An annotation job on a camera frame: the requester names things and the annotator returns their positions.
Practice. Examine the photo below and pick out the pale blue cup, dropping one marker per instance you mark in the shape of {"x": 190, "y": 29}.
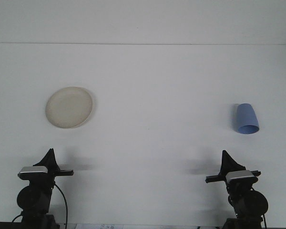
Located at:
{"x": 246, "y": 118}

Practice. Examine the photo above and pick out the pale round plate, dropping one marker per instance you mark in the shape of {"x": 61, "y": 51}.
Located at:
{"x": 69, "y": 107}

